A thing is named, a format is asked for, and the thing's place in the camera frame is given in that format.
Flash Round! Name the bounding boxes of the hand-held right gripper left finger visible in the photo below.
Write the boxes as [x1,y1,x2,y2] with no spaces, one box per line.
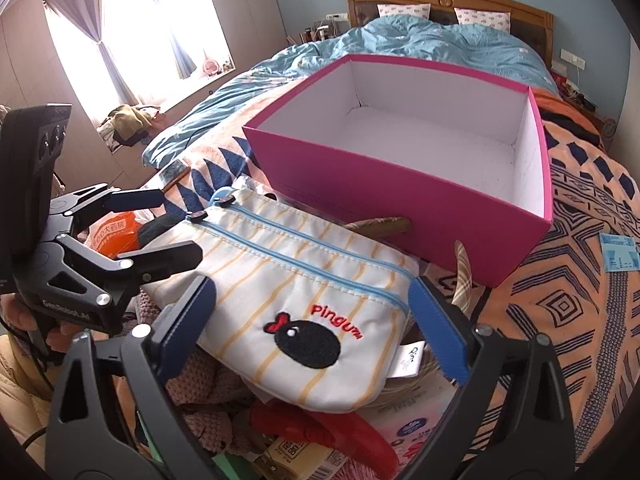
[45,276,217,480]

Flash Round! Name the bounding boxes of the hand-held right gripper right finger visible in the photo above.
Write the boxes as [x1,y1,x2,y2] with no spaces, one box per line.
[407,276,576,480]

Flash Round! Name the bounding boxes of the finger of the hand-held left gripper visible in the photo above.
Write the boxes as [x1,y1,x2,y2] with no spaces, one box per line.
[49,183,166,235]
[54,240,203,307]

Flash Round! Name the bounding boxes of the beige plaid headband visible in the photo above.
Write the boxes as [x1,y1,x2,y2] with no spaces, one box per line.
[345,216,476,311]

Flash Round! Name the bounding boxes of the striped white zipper pouch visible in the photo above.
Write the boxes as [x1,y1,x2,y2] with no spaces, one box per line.
[141,186,427,413]

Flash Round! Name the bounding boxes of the pink cardboard box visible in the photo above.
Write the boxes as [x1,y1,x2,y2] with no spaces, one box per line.
[242,54,554,288]

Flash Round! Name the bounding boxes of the person's left forearm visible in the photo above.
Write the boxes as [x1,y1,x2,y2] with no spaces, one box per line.
[0,332,66,448]

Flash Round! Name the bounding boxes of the person's left hand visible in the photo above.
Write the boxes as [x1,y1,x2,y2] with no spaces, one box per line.
[0,291,81,361]

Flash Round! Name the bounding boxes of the orange plastic bag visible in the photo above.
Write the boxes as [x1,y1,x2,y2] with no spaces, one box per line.
[85,208,153,261]

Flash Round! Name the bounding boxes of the smartphone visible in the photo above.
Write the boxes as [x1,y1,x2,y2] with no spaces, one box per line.
[156,158,192,188]

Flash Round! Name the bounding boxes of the pile of clothes by window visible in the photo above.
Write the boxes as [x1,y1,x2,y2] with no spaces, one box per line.
[96,102,168,153]

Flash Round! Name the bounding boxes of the pink knitted cloth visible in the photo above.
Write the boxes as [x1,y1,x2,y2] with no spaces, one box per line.
[135,287,271,461]

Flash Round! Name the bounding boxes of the pink wipes pack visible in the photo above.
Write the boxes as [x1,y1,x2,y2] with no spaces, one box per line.
[370,370,458,466]

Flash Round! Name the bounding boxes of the orange patterned blanket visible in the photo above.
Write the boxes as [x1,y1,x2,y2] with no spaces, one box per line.
[150,87,640,461]

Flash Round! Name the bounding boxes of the red plastic packet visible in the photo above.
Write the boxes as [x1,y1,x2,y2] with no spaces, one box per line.
[248,400,401,480]

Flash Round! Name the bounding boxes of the yellow snack packet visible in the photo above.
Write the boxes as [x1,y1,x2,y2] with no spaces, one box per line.
[252,435,351,480]

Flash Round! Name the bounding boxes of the small blue packet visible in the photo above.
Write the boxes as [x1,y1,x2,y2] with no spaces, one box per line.
[601,232,640,273]

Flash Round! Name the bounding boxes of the black garment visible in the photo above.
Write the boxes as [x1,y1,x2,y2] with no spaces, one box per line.
[542,107,606,148]

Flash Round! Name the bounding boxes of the cluttered bedside table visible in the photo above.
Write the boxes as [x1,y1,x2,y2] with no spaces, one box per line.
[287,19,346,46]

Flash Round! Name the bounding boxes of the orange garment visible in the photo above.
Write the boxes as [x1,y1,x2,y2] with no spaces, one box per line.
[531,87,608,148]

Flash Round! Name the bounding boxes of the wooden nightstand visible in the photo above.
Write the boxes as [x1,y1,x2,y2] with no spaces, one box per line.
[555,72,621,153]

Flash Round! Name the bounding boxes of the blue floral duvet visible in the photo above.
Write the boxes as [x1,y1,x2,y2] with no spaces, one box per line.
[141,14,560,168]

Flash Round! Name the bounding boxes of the white spotted pillow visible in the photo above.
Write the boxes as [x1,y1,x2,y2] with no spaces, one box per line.
[453,7,512,35]
[377,3,432,21]

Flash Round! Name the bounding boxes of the wooden headboard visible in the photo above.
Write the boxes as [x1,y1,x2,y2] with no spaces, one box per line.
[346,0,555,68]

